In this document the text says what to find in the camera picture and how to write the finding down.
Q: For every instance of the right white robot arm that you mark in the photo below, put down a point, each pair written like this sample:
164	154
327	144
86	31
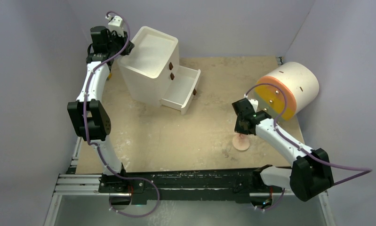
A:
309	173

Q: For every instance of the white cylinder orange face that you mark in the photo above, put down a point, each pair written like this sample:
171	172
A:
291	80

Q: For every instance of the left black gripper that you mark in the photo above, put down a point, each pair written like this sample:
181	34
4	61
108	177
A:
114	36

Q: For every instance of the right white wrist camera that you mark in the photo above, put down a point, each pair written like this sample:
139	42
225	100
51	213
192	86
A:
254	104

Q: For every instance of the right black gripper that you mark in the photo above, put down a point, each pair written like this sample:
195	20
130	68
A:
238	129

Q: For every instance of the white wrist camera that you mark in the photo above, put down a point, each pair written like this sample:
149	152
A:
254	104
115	25

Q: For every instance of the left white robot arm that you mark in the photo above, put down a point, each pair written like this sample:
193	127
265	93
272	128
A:
87	113

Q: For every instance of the white drawer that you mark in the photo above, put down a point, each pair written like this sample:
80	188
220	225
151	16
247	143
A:
182	89
170	52
164	79

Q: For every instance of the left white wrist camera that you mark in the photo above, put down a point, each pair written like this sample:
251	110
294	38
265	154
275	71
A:
115	25

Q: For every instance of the black aluminium base frame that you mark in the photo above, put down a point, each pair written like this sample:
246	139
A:
211	197

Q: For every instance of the round pink compact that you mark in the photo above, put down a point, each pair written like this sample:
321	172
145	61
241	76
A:
241	142

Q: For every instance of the white drawer cabinet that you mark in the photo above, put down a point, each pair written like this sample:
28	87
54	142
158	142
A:
141	67

